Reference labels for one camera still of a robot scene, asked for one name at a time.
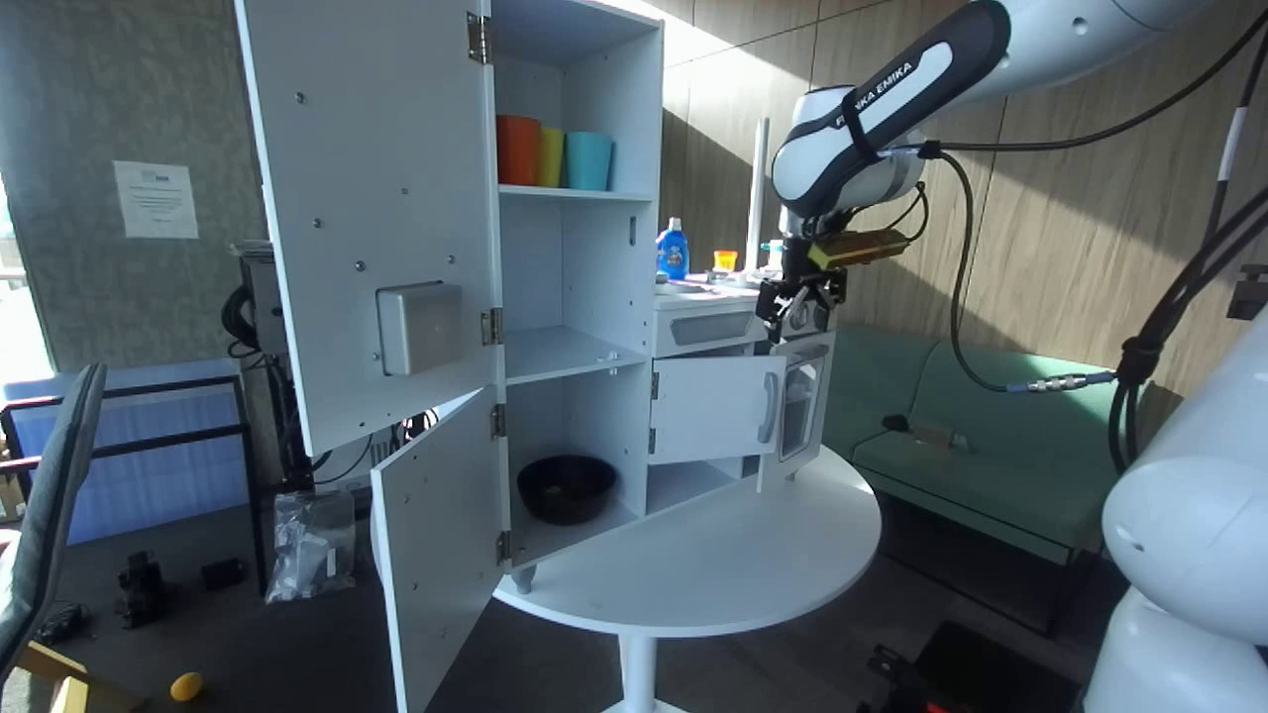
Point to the orange plastic cup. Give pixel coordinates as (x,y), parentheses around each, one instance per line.
(517,150)

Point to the white round table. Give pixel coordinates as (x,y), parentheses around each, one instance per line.
(738,539)

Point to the green padded bench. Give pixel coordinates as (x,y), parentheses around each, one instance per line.
(977,436)

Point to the blue panel dark frame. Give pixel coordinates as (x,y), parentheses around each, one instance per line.
(145,450)

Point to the black round bowl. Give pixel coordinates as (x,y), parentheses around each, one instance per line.
(570,487)

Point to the yellow green plastic cup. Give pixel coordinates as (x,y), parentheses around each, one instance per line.
(553,158)

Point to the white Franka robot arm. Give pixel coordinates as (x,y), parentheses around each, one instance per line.
(1191,528)

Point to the clear plastic bag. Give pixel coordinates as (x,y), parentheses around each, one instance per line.
(314,549)

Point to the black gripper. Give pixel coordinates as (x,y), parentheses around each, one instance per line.
(797,278)

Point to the narrow white cabinet door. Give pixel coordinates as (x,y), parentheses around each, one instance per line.
(438,558)

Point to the small black floor object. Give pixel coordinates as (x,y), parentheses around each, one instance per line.
(145,594)

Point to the yellow wrist camera mount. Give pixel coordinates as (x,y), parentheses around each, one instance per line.
(856,248)

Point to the blue plastic cup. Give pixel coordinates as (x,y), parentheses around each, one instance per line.
(591,162)

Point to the tall white cabinet door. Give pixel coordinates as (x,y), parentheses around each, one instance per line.
(358,199)

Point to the blue bottle white cap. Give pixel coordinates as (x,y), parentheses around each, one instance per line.
(672,250)

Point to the yellow translucent cup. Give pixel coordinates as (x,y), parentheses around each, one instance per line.
(728,262)

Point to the black case red trim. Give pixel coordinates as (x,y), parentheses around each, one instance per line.
(977,675)

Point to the white paper notice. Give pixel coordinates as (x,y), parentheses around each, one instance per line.
(158,199)

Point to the small yellow ball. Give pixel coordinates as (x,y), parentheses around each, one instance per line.
(189,689)

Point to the white toy kitchen unit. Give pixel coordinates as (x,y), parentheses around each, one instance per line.
(579,262)

